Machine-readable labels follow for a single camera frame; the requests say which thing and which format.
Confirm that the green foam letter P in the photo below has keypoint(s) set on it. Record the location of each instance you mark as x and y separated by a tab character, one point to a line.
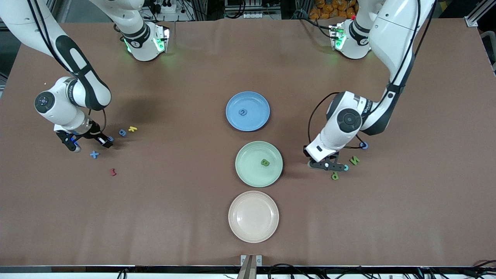
335	175

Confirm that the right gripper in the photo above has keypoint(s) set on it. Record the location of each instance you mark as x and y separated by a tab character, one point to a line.
94	133

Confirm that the green foam letter N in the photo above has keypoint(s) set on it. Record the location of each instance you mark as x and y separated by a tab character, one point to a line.
354	160

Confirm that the light green plate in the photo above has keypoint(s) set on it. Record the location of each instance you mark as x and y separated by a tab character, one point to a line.
252	170

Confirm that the red foam letter I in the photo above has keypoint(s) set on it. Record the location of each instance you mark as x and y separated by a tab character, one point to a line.
112	172

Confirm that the blue plate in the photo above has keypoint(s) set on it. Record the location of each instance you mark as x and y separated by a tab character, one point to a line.
255	120

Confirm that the pile of orange objects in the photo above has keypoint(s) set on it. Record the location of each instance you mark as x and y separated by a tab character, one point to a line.
329	7

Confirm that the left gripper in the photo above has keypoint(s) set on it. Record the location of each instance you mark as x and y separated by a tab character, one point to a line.
305	152

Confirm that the table edge metal bracket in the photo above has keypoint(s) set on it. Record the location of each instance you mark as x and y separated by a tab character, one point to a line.
251	267

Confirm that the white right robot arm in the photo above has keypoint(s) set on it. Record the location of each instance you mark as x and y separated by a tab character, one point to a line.
23	19

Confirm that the blue foam letter X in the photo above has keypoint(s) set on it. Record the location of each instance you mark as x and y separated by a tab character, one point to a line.
94	154

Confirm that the brown table cover sheet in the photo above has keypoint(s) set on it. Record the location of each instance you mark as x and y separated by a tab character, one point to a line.
348	232

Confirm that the white power strip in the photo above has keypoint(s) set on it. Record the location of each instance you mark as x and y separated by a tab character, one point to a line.
255	16

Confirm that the blue foam letter O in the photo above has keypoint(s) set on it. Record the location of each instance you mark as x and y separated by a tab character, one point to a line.
366	145

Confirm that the green foam letter B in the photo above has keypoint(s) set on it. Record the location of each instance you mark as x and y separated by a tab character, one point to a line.
265	162

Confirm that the yellow foam letter K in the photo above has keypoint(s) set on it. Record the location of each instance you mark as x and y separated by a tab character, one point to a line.
133	128

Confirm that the beige plate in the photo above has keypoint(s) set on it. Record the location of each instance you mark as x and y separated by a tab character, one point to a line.
253	217

